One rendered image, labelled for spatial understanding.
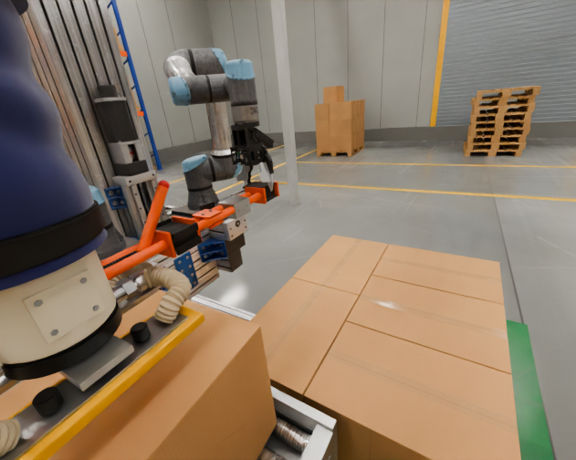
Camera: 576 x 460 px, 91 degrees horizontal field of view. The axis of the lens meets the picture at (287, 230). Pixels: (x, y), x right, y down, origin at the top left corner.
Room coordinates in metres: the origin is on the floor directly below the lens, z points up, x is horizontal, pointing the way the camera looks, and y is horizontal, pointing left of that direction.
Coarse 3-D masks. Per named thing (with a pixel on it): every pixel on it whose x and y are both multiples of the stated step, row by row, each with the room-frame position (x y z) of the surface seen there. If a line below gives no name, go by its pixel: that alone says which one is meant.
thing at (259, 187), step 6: (246, 186) 0.88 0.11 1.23; (252, 186) 0.87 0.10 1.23; (258, 186) 0.86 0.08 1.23; (264, 186) 0.85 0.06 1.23; (276, 186) 0.90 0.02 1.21; (252, 192) 0.85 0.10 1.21; (258, 192) 0.84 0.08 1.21; (264, 192) 0.83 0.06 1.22; (270, 192) 0.88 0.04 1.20; (276, 192) 0.90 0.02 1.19; (264, 198) 0.83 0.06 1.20; (270, 198) 0.86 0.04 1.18
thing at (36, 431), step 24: (192, 312) 0.45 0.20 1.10; (144, 336) 0.38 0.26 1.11; (168, 336) 0.39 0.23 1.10; (144, 360) 0.34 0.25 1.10; (72, 384) 0.30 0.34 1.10; (96, 384) 0.30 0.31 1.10; (120, 384) 0.30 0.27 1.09; (24, 408) 0.28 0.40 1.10; (48, 408) 0.26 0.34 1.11; (72, 408) 0.26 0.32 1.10; (96, 408) 0.27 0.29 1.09; (24, 432) 0.24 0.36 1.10; (48, 432) 0.23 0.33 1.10; (72, 432) 0.24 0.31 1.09; (24, 456) 0.21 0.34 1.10; (48, 456) 0.22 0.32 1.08
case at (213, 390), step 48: (192, 336) 0.54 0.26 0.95; (240, 336) 0.52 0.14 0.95; (48, 384) 0.44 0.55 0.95; (144, 384) 0.42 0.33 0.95; (192, 384) 0.40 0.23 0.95; (240, 384) 0.46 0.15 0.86; (96, 432) 0.33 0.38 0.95; (144, 432) 0.32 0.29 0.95; (192, 432) 0.34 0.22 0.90; (240, 432) 0.44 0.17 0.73
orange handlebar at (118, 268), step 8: (256, 200) 0.81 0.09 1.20; (216, 208) 0.73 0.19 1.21; (232, 208) 0.72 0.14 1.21; (200, 216) 0.66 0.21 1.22; (208, 216) 0.65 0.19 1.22; (216, 216) 0.67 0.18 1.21; (224, 216) 0.69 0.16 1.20; (200, 224) 0.63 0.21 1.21; (208, 224) 0.64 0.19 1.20; (216, 224) 0.67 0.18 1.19; (152, 240) 0.56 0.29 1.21; (128, 248) 0.52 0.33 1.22; (136, 248) 0.53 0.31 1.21; (152, 248) 0.52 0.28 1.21; (160, 248) 0.53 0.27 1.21; (112, 256) 0.49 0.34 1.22; (120, 256) 0.50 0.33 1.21; (136, 256) 0.48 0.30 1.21; (144, 256) 0.49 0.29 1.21; (104, 264) 0.47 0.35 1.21; (120, 264) 0.46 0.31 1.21; (128, 264) 0.47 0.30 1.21; (136, 264) 0.48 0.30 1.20; (112, 272) 0.44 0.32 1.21; (120, 272) 0.45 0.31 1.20
